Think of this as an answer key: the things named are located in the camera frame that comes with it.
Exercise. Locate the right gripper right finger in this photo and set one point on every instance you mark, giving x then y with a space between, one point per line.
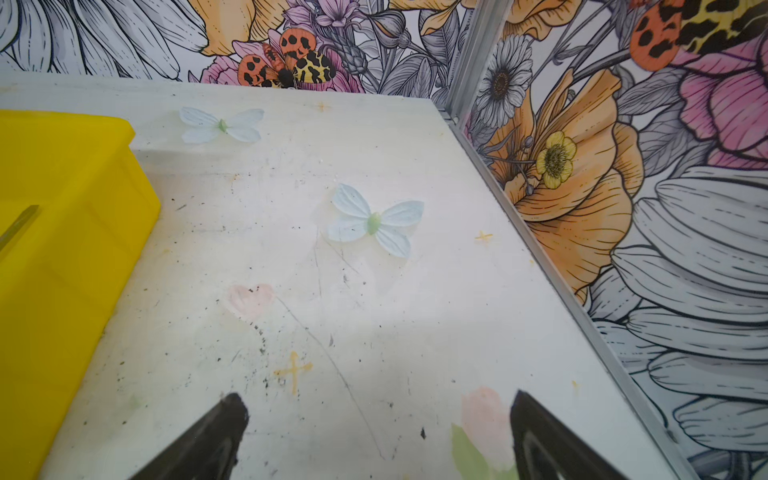
546 449

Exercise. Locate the yellow plastic bin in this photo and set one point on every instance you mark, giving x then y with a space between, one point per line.
62 275

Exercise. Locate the black yellow handled screwdriver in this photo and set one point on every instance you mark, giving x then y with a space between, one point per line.
17 225

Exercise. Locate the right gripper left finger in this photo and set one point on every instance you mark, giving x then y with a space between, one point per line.
206 450

